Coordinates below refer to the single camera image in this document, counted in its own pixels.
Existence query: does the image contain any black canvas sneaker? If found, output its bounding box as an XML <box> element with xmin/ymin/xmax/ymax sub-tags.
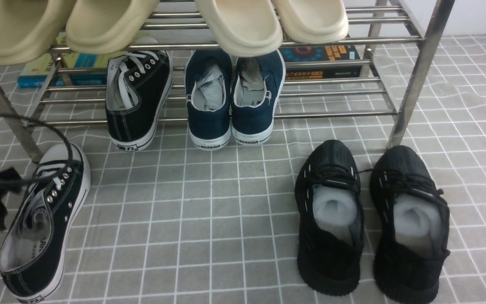
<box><xmin>105</xmin><ymin>50</ymin><xmax>173</xmax><ymax>152</ymax></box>
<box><xmin>0</xmin><ymin>144</ymin><xmax>91</xmax><ymax>304</ymax></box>

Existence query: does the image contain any metal shoe rack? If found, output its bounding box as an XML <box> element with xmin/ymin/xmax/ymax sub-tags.
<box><xmin>0</xmin><ymin>0</ymin><xmax>454</xmax><ymax>161</ymax></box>

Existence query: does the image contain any green blue book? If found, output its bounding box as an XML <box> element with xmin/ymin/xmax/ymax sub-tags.
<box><xmin>17</xmin><ymin>51</ymin><xmax>124</xmax><ymax>88</ymax></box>

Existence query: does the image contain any beige slipper far left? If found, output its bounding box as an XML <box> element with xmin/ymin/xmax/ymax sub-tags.
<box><xmin>0</xmin><ymin>0</ymin><xmax>76</xmax><ymax>65</ymax></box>

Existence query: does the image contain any beige slipper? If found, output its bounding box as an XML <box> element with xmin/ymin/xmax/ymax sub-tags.
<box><xmin>65</xmin><ymin>0</ymin><xmax>160</xmax><ymax>54</ymax></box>
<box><xmin>0</xmin><ymin>0</ymin><xmax>76</xmax><ymax>65</ymax></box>

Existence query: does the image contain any navy canvas shoe left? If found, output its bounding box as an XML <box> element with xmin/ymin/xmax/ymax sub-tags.
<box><xmin>184</xmin><ymin>49</ymin><xmax>233</xmax><ymax>151</ymax></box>

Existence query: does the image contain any navy canvas shoe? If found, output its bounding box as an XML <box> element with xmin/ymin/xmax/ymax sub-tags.
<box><xmin>184</xmin><ymin>49</ymin><xmax>233</xmax><ymax>151</ymax></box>
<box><xmin>231</xmin><ymin>50</ymin><xmax>286</xmax><ymax>146</ymax></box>

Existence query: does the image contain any navy canvas shoe right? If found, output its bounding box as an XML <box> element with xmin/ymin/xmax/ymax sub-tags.
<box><xmin>231</xmin><ymin>50</ymin><xmax>286</xmax><ymax>146</ymax></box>

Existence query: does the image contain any cream slipper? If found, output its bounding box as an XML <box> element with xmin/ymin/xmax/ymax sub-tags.
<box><xmin>273</xmin><ymin>0</ymin><xmax>349</xmax><ymax>44</ymax></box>
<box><xmin>195</xmin><ymin>0</ymin><xmax>283</xmax><ymax>57</ymax></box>

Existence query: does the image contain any black knit sneaker left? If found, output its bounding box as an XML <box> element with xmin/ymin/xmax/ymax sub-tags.
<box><xmin>294</xmin><ymin>140</ymin><xmax>364</xmax><ymax>296</ymax></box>

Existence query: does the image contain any black knit sneaker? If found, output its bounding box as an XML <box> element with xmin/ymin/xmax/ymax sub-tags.
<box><xmin>294</xmin><ymin>140</ymin><xmax>364</xmax><ymax>296</ymax></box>
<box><xmin>370</xmin><ymin>146</ymin><xmax>451</xmax><ymax>304</ymax></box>

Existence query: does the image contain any cream slipper right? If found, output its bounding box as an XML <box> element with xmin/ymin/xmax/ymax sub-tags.
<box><xmin>273</xmin><ymin>0</ymin><xmax>349</xmax><ymax>44</ymax></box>

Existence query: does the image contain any black knit sneaker right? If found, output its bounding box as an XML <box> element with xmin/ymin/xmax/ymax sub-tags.
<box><xmin>370</xmin><ymin>146</ymin><xmax>451</xmax><ymax>304</ymax></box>

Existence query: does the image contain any black cable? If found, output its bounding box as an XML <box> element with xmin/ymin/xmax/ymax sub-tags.
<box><xmin>0</xmin><ymin>114</ymin><xmax>74</xmax><ymax>188</ymax></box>

